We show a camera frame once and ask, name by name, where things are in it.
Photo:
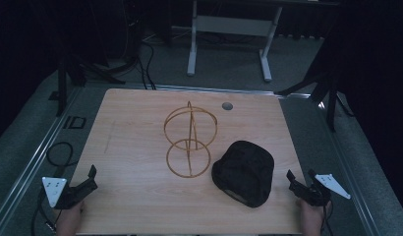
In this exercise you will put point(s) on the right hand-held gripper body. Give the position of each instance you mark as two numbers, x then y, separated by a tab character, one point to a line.
316	193

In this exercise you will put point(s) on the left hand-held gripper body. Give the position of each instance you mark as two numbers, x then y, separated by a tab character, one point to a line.
54	190

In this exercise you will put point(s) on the black cap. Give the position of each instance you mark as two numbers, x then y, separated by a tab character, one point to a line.
243	173

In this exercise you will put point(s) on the person's right hand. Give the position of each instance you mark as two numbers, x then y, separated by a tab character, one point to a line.
312	211

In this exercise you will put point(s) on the person's left hand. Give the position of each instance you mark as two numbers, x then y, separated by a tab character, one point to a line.
73	211

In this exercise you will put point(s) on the black tripod stand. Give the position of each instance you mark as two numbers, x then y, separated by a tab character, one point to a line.
330	95
63	78

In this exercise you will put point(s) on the grey table grommet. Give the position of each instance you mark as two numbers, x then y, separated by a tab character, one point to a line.
227	106

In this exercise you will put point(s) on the metal floor rail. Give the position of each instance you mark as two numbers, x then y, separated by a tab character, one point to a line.
206	89
32	164
350	170

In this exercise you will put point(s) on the white desk frame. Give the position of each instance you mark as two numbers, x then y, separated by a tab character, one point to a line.
232	25

